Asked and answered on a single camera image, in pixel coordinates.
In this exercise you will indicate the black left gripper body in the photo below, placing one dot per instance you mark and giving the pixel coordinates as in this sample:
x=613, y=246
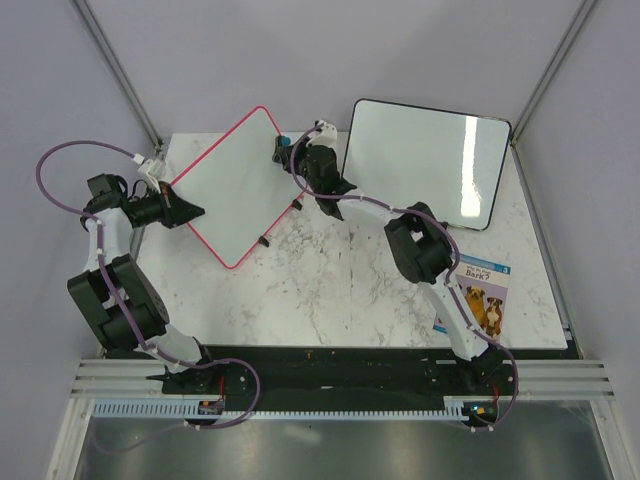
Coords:
x=152, y=210

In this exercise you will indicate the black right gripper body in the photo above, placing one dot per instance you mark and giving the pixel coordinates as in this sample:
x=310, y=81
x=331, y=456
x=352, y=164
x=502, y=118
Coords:
x=300, y=166

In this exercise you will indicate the pink framed whiteboard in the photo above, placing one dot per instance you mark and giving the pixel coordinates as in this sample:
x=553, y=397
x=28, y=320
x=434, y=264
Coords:
x=243, y=192

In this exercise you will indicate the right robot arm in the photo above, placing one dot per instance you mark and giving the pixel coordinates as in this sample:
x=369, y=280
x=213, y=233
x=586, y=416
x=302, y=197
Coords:
x=423, y=251

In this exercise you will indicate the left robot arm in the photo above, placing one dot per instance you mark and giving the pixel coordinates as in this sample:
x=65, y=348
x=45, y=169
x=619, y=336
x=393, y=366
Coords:
x=118, y=301

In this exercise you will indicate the black framed whiteboard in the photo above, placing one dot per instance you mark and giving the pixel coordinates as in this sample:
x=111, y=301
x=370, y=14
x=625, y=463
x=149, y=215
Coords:
x=403, y=154

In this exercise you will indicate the dog picture book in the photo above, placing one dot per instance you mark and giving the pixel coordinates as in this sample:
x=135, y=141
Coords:
x=484, y=285

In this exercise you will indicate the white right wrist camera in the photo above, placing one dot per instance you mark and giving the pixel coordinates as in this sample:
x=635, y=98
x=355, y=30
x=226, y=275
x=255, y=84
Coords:
x=325, y=134

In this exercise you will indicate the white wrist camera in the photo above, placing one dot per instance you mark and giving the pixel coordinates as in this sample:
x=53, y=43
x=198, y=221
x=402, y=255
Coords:
x=325, y=134
x=150, y=170

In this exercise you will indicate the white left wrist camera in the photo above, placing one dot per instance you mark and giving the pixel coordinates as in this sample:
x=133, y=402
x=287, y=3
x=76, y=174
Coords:
x=150, y=170

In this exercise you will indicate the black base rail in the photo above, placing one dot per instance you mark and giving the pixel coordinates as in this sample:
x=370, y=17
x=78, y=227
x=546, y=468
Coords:
x=287, y=373

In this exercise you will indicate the white slotted cable duct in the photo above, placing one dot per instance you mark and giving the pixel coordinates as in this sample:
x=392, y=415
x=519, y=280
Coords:
x=193, y=410

